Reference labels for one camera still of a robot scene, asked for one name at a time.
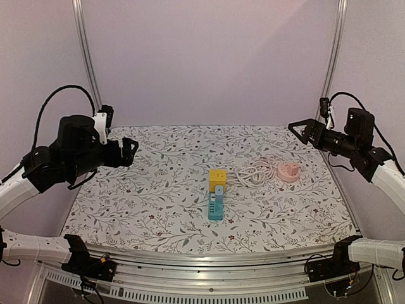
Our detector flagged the right aluminium corner post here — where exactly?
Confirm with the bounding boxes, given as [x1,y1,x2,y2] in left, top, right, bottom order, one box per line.
[320,0,348,98]

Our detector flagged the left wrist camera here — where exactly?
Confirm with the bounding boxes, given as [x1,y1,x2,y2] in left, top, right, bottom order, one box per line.
[92,104,114,145]

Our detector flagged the pink charger cube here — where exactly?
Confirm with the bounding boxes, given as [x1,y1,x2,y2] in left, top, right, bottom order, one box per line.
[286,162,300,176]

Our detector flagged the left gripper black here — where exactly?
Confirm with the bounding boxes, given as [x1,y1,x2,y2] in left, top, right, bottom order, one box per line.
[68,136,139,179]

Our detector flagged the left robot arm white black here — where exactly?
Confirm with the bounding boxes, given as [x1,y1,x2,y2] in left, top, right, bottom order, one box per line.
[1,113,139,275]

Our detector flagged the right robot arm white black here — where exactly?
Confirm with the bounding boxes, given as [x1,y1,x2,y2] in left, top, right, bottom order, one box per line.
[288,108,404,276]

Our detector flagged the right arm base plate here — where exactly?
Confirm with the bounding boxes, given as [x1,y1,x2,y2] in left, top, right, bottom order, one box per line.
[304,254,361,282]

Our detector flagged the blue charger cube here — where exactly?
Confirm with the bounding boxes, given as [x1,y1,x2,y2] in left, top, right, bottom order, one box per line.
[215,186,224,197]

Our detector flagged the white power strip cable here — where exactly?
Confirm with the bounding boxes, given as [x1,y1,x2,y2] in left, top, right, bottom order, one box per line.
[226,160,276,187]

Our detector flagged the teal power strip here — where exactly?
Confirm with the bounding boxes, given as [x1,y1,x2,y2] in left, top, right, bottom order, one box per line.
[208,193,223,220]

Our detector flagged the aluminium corner post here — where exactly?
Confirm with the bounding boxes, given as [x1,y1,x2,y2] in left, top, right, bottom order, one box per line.
[320,0,348,98]
[72,0,103,110]

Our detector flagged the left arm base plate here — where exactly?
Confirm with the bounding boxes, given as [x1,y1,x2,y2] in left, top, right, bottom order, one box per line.
[61,251,117,282]

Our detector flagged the pink round power strip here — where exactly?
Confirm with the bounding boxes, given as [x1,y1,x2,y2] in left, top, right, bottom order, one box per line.
[276,161,301,182]

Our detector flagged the yellow cube socket adapter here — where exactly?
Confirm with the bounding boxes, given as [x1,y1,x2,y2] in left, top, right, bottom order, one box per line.
[209,169,227,193]

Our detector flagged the left aluminium corner post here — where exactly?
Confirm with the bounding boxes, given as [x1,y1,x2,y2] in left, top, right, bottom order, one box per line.
[72,0,103,110]

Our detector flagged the floral table mat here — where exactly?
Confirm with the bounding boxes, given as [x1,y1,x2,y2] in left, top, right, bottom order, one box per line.
[63,126,356,255]

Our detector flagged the aluminium front rail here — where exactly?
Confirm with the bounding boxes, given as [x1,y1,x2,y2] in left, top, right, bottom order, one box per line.
[34,243,387,301]

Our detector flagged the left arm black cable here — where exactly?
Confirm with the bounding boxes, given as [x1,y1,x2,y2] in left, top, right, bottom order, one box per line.
[33,84,97,149]

